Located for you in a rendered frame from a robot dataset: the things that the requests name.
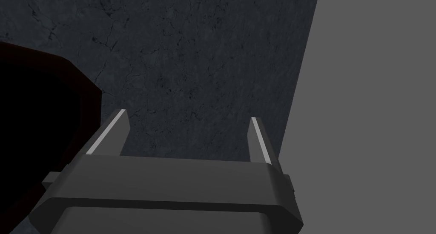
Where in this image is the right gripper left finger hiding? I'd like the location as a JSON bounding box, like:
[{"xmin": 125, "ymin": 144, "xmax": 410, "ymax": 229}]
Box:
[{"xmin": 85, "ymin": 109, "xmax": 131, "ymax": 157}]

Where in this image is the dark red bowl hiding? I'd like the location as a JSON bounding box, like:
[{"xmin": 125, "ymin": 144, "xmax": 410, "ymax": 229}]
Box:
[{"xmin": 0, "ymin": 41, "xmax": 103, "ymax": 228}]

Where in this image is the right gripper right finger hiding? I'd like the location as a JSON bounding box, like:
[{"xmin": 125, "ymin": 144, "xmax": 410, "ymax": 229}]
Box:
[{"xmin": 247, "ymin": 117, "xmax": 280, "ymax": 166}]

